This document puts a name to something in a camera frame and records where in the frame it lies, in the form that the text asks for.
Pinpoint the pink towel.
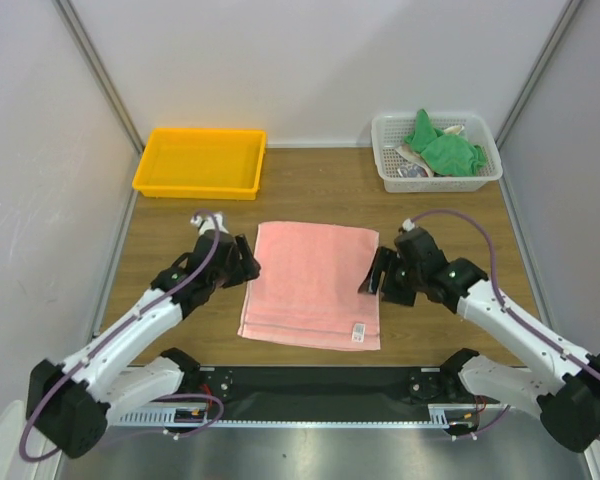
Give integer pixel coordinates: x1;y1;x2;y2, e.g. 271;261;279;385
238;221;381;351

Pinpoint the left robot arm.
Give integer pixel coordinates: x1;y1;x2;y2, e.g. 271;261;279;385
19;230;260;463

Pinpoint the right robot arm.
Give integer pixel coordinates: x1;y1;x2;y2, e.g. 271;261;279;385
359;226;600;453

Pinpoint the white patterned towel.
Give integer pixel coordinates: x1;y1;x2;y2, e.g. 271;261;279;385
394;144;435;178

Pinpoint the yellow plastic tray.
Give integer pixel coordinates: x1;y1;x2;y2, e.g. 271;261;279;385
132;128;267;201

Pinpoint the green towel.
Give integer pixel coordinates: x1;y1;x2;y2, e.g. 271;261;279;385
404;109;487;177

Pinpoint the white plastic basket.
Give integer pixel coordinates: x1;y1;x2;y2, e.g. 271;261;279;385
371;109;503;193

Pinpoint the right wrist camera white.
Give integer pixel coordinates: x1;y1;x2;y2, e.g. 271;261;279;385
399;218;420;236

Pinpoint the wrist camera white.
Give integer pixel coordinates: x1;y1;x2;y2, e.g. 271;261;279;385
399;218;420;236
190;212;229;236

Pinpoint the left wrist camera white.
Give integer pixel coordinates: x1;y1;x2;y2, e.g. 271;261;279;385
190;212;229;236

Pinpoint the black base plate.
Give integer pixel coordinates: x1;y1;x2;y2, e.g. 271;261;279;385
201;366;476;423

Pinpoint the aluminium frame rail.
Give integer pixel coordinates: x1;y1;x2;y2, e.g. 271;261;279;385
170;366;473;405

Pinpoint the white cable duct right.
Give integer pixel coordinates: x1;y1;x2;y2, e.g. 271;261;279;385
428;404;480;429

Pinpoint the white cable duct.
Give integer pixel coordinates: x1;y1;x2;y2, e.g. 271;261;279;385
428;404;480;429
111;403;210;428

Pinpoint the white cable duct left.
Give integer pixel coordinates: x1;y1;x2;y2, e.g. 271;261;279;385
111;403;210;428

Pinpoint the left corner aluminium post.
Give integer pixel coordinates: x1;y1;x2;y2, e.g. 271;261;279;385
52;0;146;157

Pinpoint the corner aluminium post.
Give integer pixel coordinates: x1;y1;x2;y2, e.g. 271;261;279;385
52;0;146;157
494;0;586;149

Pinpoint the right corner aluminium post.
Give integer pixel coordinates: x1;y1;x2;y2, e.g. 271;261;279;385
494;0;586;149

